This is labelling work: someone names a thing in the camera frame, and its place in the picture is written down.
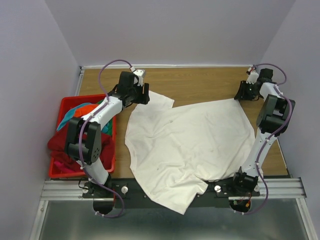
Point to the green t shirt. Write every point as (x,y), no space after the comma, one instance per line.
(108,128)

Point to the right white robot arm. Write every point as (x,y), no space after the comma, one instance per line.
(273,120)

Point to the white t shirt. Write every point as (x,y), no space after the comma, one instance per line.
(175,151)

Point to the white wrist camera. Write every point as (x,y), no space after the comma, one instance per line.
(139,75)
(252,76)

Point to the red plastic bin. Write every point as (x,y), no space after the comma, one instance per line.
(68,103)

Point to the orange t shirt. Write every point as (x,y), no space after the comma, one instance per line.
(84,109)

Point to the pink t shirt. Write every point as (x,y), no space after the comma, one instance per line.
(63,168)

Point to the dark red t shirt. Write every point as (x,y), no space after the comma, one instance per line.
(57,147)

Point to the teal t shirt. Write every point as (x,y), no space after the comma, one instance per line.
(66,118)

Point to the aluminium frame rail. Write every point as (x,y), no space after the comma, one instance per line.
(64,215)

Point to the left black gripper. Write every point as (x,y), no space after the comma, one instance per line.
(143,98)

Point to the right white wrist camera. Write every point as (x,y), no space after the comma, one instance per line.
(252,76)

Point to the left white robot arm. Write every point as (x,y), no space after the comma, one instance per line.
(84,134)

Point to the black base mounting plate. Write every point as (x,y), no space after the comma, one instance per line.
(219,194)

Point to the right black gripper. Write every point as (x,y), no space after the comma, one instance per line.
(240,94)

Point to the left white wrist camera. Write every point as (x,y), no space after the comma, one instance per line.
(139,75)

